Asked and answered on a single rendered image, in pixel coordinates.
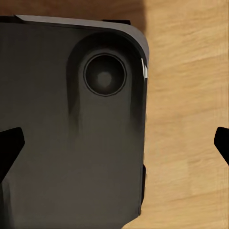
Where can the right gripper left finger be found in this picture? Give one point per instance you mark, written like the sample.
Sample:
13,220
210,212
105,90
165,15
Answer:
11,143

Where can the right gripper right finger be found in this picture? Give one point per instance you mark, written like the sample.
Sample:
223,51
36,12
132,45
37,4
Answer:
221,141

